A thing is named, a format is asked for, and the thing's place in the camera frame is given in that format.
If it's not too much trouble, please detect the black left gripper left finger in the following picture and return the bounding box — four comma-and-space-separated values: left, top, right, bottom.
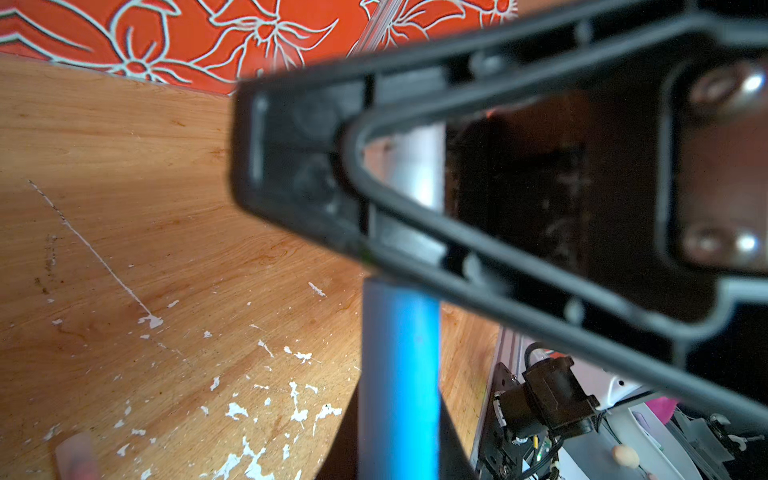
315, 385, 359, 480

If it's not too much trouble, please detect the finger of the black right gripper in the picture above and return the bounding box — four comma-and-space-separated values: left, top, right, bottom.
230, 1, 767, 430

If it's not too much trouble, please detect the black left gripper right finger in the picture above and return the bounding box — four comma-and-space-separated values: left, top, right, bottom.
440, 399, 477, 480

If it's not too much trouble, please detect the clear pen cap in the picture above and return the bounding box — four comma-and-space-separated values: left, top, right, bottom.
363, 123, 446, 213

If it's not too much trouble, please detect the blue pen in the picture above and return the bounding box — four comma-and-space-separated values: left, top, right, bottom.
358, 278, 441, 479

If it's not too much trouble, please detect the pink pen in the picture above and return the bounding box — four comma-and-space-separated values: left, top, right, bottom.
54, 433, 101, 480

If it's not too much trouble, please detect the right aluminium frame post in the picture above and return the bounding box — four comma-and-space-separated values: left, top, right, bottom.
347, 0, 406, 57

